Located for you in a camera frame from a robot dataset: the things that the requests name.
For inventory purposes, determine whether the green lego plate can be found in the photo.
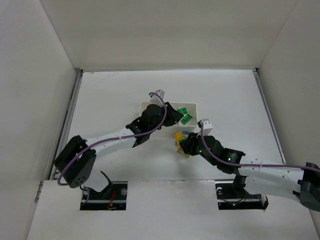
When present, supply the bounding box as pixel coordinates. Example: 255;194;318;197
180;113;193;125

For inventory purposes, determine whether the green square lego brick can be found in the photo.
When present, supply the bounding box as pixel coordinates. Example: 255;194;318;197
177;107;188;115

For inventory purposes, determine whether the yellow lego brick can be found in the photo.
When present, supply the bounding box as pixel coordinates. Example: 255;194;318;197
174;132;185;146

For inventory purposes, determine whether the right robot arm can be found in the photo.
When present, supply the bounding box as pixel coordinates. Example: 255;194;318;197
180;132;320;212

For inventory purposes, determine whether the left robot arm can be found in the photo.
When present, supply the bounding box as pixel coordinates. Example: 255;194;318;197
53;102;183;195

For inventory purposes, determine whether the multicolor lego cluster with frog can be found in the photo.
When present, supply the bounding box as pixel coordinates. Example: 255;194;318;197
174;129;192;158

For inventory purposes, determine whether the white three-compartment tray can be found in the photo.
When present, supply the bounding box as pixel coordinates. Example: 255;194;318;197
138;101;198;133

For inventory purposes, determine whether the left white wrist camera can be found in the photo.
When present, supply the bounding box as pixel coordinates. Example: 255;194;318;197
149;89;165;107

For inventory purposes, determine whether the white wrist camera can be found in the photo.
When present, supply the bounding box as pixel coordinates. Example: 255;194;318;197
197;118;213;136
149;89;165;107

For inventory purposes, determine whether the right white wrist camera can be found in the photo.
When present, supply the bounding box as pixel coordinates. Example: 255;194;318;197
197;118;213;136

